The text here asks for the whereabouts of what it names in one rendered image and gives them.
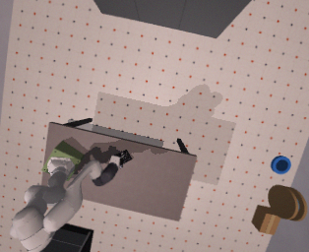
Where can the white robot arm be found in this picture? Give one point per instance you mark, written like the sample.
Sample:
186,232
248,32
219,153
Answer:
34,229

